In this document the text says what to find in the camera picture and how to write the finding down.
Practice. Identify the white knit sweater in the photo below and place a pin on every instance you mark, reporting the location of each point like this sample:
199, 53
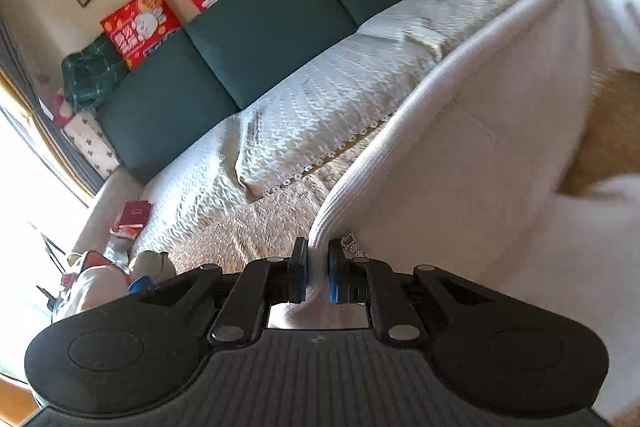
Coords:
475, 157

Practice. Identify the white patterned cushion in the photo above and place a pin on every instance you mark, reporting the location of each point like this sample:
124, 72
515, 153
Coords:
90, 144

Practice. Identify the green sofa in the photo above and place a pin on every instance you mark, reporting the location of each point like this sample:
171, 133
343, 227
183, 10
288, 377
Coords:
280, 32

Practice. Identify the cream quilted sofa cover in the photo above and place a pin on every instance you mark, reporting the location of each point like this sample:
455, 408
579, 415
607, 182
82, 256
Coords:
325, 107

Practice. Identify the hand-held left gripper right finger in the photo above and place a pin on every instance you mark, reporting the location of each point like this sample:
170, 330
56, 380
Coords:
333, 279

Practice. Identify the grey plush toy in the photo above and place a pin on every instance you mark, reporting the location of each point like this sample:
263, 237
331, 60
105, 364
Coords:
150, 263

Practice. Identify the pink plush toy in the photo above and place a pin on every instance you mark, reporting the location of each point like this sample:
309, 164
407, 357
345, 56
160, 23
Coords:
61, 107

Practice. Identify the grey curtain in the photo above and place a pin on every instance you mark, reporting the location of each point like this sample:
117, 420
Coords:
45, 132

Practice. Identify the red book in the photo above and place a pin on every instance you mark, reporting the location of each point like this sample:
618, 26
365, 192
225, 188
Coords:
132, 214

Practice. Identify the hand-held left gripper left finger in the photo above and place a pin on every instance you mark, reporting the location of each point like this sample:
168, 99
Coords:
300, 274

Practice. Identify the green plaid cloth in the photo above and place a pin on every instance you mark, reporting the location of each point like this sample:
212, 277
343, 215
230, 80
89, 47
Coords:
90, 72

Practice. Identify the white cloth bundle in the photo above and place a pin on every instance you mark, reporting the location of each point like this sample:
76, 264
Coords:
95, 282

